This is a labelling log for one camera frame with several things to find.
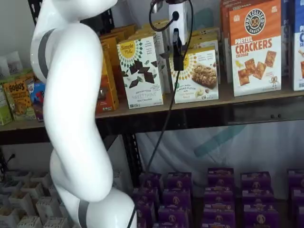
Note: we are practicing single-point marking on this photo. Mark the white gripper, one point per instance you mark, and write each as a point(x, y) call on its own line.
point(183, 23)

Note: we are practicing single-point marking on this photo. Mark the Simple Mills almond bars box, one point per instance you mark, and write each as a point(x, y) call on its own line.
point(202, 39)
point(202, 45)
point(202, 32)
point(202, 78)

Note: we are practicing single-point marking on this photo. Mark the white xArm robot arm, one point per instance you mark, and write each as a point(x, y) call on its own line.
point(71, 95)

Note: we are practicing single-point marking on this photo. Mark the Simple Mills Sweet Thins box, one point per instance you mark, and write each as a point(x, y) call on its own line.
point(164, 78)
point(142, 90)
point(154, 26)

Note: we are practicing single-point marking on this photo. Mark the orange Pretzel Crackers box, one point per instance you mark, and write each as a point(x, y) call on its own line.
point(224, 35)
point(255, 59)

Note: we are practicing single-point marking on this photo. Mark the wooden shelf board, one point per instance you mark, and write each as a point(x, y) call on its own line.
point(19, 126)
point(225, 91)

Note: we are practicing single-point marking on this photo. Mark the orange Revival snack box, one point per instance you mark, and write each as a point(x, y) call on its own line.
point(114, 54)
point(123, 29)
point(109, 83)

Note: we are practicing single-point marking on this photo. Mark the blue white cracker box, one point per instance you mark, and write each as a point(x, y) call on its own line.
point(286, 47)
point(299, 59)

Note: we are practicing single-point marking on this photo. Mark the purple Annie's box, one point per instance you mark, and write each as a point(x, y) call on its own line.
point(179, 183)
point(297, 179)
point(259, 198)
point(146, 213)
point(152, 183)
point(177, 198)
point(218, 216)
point(171, 225)
point(298, 197)
point(147, 197)
point(261, 217)
point(219, 196)
point(256, 183)
point(173, 216)
point(221, 178)

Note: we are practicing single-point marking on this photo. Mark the white cardboard box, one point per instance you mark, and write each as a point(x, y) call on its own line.
point(121, 178)

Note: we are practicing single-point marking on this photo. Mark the blue red snack box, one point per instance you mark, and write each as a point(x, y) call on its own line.
point(38, 99)

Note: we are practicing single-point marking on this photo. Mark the orange Bobo's snack box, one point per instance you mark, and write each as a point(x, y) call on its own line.
point(19, 102)

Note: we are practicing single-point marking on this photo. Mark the green snack box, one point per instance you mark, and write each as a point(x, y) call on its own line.
point(4, 107)

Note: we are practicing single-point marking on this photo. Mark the white paper pouch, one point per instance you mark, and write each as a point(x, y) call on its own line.
point(14, 64)
point(4, 69)

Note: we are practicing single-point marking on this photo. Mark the white paper carton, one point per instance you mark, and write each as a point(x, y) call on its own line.
point(55, 223)
point(47, 209)
point(40, 179)
point(22, 177)
point(32, 191)
point(29, 223)
point(22, 204)
point(12, 188)
point(9, 218)

